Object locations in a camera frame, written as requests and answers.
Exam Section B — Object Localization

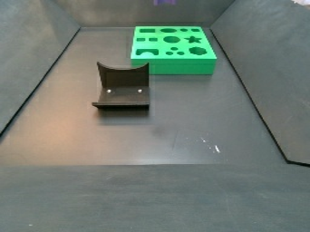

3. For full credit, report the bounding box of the green shape sorter box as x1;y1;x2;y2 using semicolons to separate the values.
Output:
131;26;217;74

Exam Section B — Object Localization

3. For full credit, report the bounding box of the purple object at top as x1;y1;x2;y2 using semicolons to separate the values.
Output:
154;0;176;5

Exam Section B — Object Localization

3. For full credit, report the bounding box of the black curved holder stand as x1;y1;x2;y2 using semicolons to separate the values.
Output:
92;63;150;109

